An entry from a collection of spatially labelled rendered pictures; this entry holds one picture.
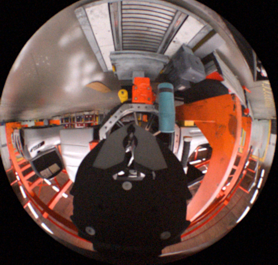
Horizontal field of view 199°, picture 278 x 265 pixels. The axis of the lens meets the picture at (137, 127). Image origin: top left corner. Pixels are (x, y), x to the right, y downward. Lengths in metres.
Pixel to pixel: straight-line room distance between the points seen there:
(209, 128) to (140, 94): 0.52
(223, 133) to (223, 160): 0.16
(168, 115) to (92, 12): 0.75
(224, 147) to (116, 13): 0.96
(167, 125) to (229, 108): 0.38
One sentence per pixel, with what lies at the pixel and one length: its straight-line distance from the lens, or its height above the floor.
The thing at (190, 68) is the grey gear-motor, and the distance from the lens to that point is 0.51.
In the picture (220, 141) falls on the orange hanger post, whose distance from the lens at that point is 0.57.
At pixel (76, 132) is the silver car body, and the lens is 0.81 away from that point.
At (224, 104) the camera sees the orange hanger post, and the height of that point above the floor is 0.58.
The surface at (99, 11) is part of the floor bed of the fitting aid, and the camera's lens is 0.64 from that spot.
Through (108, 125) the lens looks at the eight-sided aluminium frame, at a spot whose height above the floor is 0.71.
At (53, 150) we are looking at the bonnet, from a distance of 4.09.
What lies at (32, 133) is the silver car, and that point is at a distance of 2.58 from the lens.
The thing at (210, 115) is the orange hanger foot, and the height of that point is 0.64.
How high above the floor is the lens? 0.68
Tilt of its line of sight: 5 degrees up
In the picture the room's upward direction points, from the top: 180 degrees clockwise
